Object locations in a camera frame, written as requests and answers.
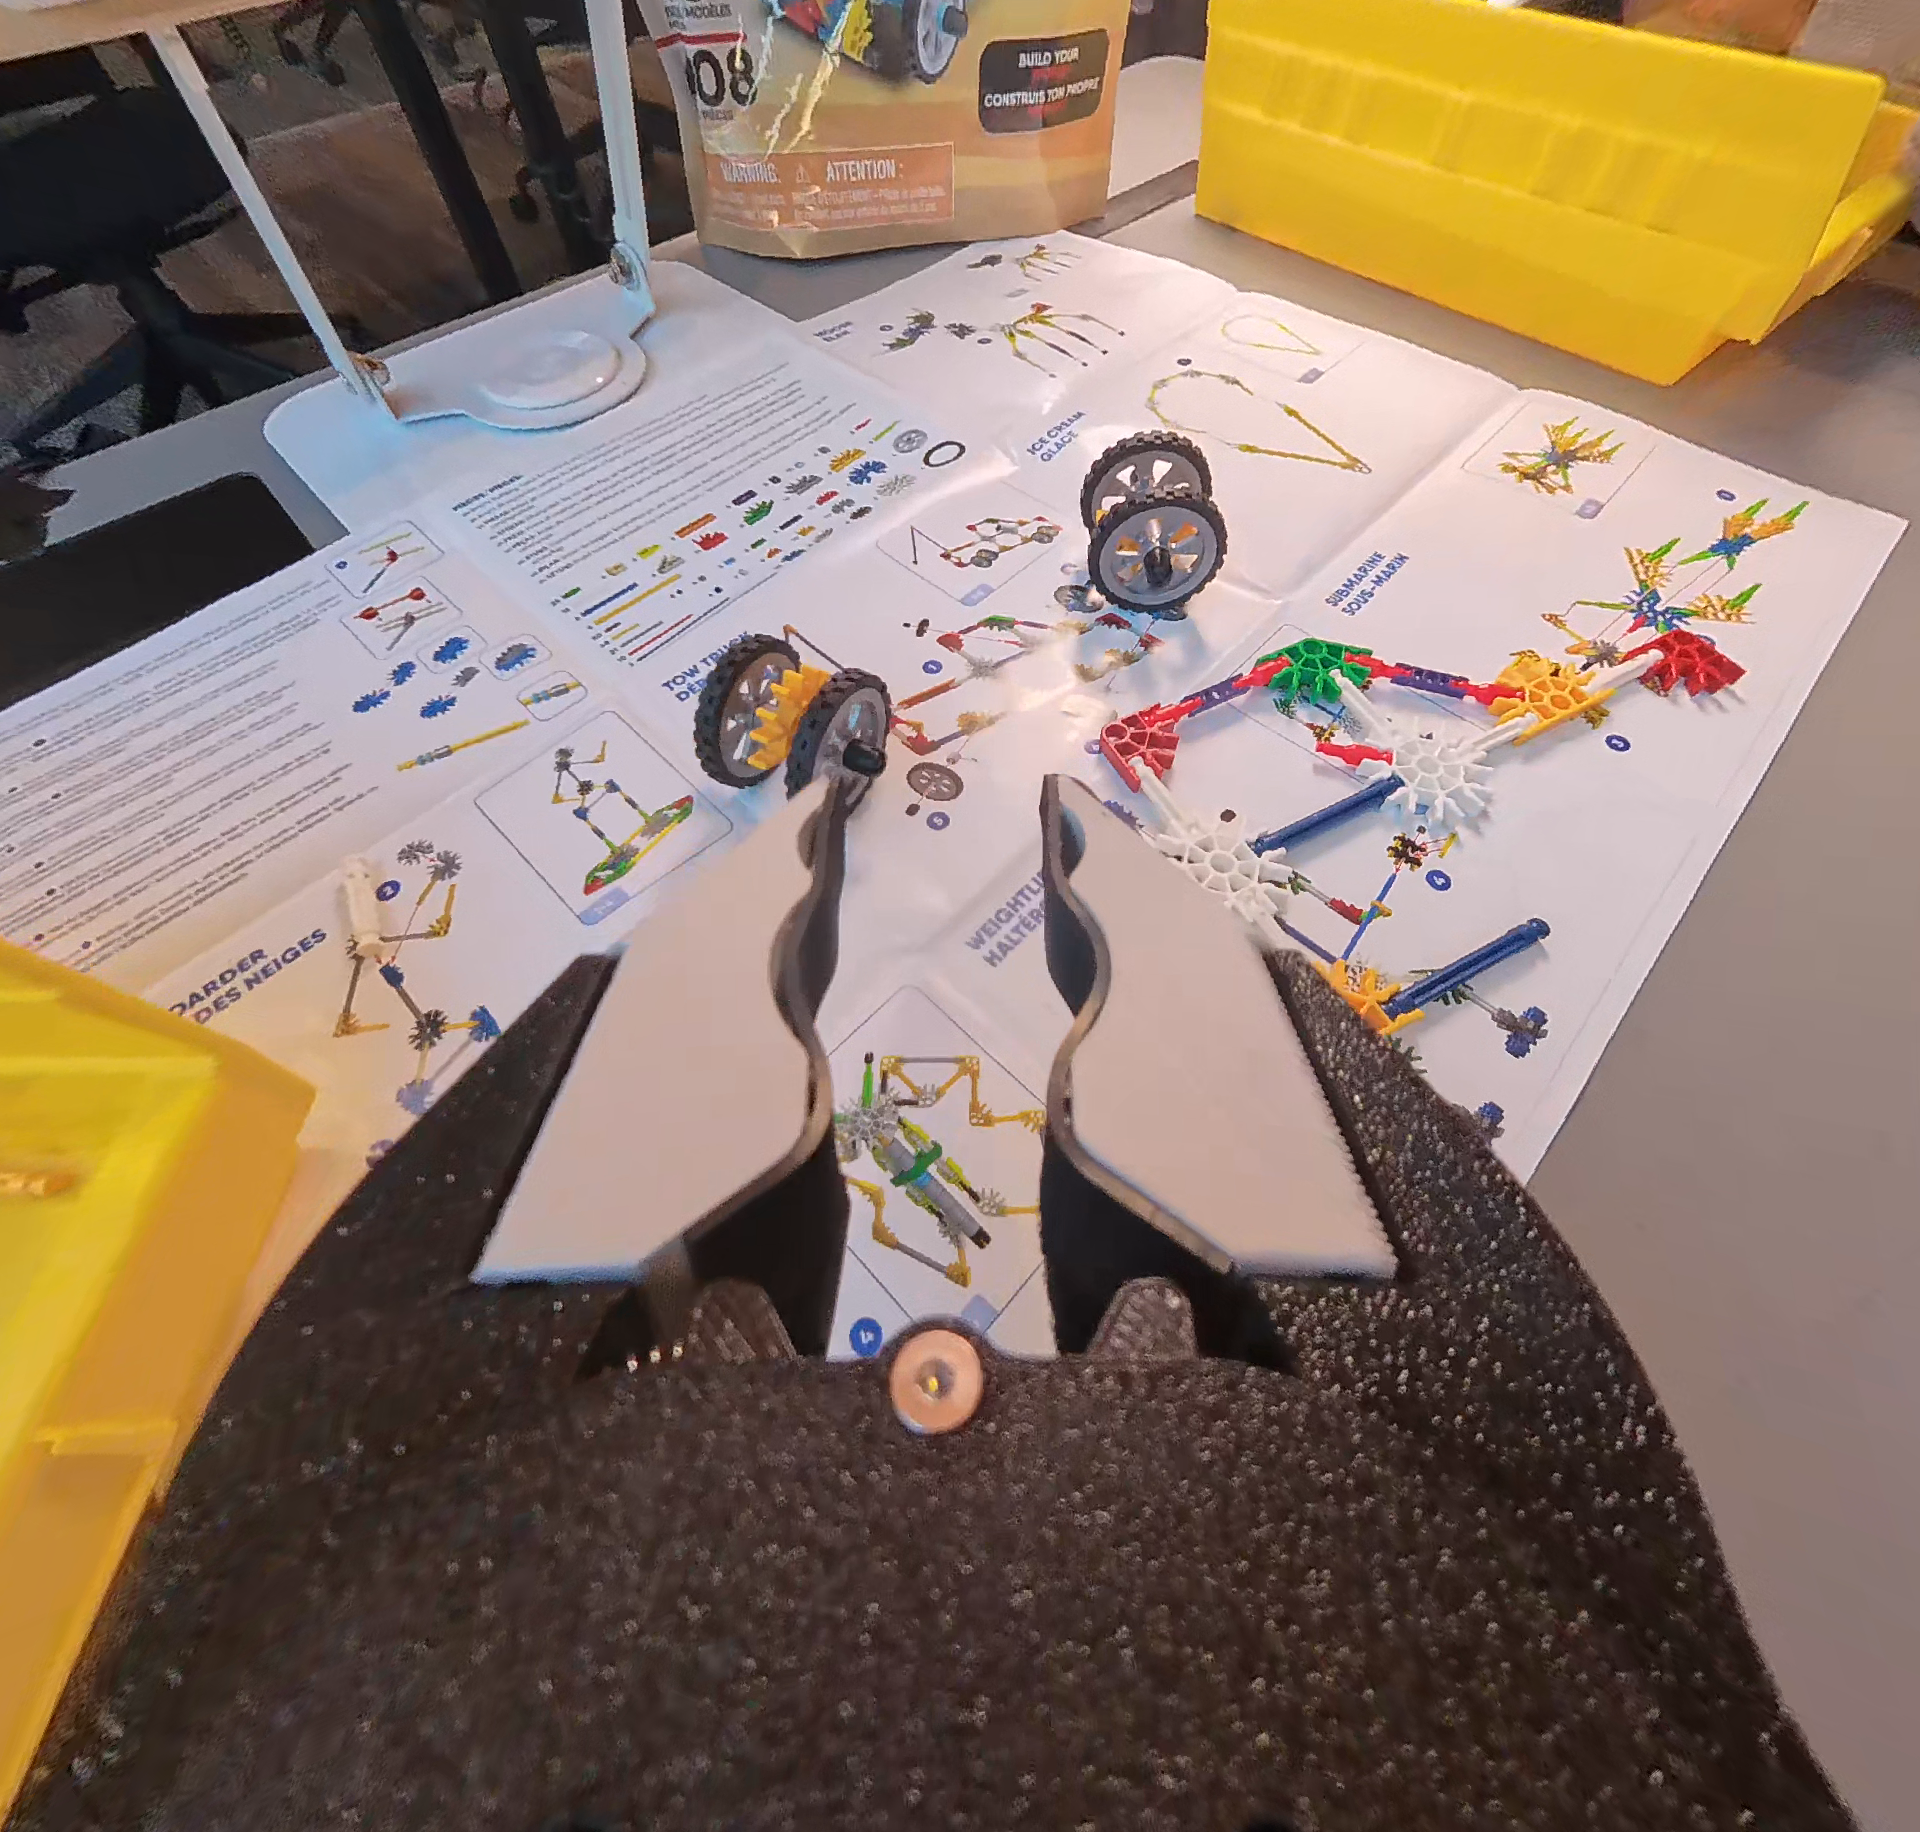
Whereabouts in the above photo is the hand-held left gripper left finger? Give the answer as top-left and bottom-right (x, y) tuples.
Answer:
(473, 779), (858, 1352)

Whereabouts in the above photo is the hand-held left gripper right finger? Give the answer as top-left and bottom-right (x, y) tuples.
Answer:
(1034, 779), (1402, 1352)

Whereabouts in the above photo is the yellow plastic bin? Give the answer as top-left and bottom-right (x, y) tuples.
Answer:
(0, 936), (318, 1714)
(1195, 0), (1920, 383)

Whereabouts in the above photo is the colourful construction toy model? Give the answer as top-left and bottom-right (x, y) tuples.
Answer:
(1092, 625), (1755, 1042)

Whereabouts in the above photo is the detached toy model section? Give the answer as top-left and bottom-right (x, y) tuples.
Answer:
(688, 628), (903, 814)

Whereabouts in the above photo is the toy wheel pair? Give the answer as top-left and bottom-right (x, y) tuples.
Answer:
(1070, 433), (1233, 625)

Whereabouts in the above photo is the black desk mat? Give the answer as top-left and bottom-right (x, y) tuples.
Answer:
(0, 473), (318, 710)

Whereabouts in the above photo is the white instruction sheet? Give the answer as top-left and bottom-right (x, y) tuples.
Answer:
(0, 229), (1905, 1352)

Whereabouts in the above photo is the toy packaging bag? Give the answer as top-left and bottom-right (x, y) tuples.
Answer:
(616, 0), (1160, 256)

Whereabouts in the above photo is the black office chair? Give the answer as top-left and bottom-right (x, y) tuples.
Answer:
(0, 79), (330, 458)

